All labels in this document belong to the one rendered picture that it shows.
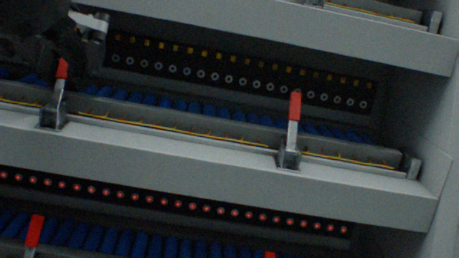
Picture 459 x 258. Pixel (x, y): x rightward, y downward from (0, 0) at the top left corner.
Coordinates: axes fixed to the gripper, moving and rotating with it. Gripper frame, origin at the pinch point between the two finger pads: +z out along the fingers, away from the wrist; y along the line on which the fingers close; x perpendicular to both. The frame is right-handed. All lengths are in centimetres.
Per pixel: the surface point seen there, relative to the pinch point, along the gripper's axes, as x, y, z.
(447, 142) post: -1.2, 44.7, -2.4
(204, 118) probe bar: -1.8, 16.7, 4.1
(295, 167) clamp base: -6.7, 27.4, -0.2
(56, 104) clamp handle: -4.3, 0.2, -0.3
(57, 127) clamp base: -6.8, 1.0, -0.6
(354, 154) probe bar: -2.9, 36.1, 4.6
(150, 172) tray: -9.9, 11.7, -0.1
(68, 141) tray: -8.2, 2.6, -1.1
